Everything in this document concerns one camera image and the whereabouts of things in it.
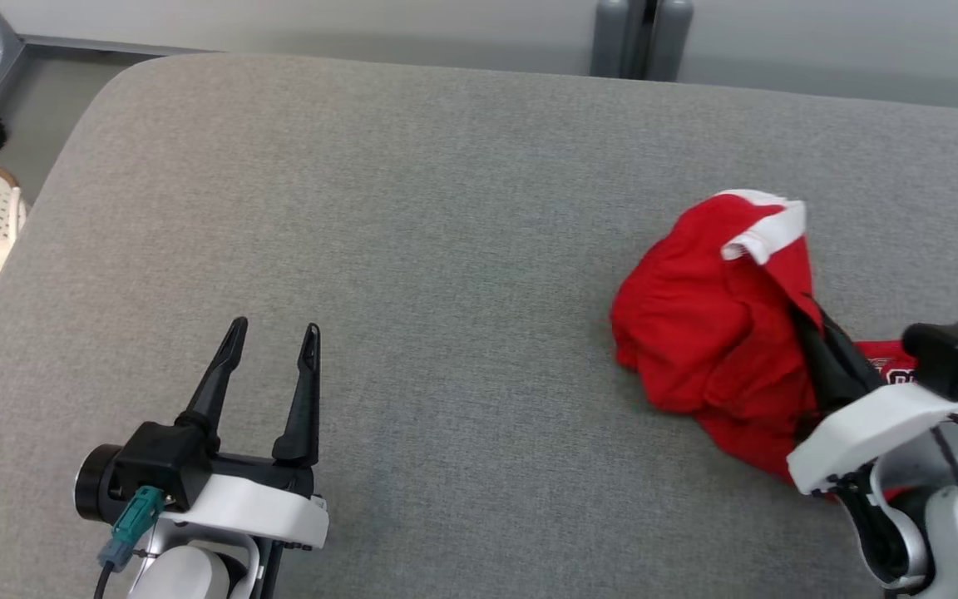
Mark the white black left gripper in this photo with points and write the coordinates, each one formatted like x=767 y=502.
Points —
x=254 y=507

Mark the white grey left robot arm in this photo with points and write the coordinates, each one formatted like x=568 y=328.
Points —
x=188 y=574

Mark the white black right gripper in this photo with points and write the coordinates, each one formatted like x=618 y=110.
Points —
x=870 y=433

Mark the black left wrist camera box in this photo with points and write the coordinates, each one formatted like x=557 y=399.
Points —
x=163 y=462

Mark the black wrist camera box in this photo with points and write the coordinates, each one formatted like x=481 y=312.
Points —
x=163 y=462
x=953 y=353

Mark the red shorts with white waistband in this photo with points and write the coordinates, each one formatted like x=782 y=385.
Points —
x=712 y=333

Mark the grey partition post with feet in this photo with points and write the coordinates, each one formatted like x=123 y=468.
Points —
x=641 y=37

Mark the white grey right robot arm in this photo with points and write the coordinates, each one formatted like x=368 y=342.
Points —
x=936 y=516

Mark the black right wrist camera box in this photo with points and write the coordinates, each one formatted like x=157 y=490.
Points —
x=953 y=353

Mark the red jersey with white striped trim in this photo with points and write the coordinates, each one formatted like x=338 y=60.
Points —
x=891 y=366

